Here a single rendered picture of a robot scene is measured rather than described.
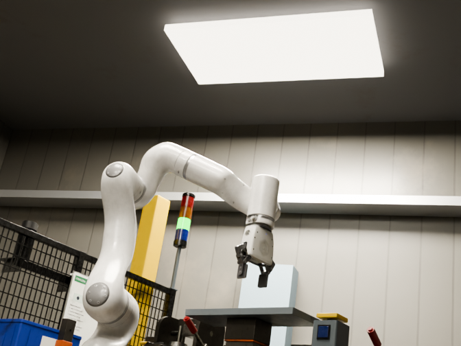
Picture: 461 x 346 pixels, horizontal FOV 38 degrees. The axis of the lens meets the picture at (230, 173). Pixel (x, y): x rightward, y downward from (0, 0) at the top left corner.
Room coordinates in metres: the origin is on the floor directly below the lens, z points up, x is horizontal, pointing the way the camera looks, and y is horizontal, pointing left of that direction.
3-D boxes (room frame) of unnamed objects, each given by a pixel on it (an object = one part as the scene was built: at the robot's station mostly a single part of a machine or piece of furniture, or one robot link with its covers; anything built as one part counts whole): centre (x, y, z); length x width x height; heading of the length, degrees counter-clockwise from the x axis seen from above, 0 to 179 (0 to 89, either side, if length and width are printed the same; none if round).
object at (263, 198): (1.90, -0.11, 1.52); 0.09 x 0.08 x 0.13; 163
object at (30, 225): (2.85, 0.83, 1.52); 0.07 x 0.07 x 0.18
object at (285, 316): (1.89, -0.12, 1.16); 0.37 x 0.14 x 0.02; 49
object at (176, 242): (3.44, 0.20, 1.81); 0.07 x 0.07 x 0.53
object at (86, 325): (3.03, 0.55, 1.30); 0.23 x 0.02 x 0.31; 139
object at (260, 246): (1.90, -0.11, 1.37); 0.10 x 0.07 x 0.11; 135
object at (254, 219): (1.90, -0.11, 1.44); 0.09 x 0.08 x 0.03; 135
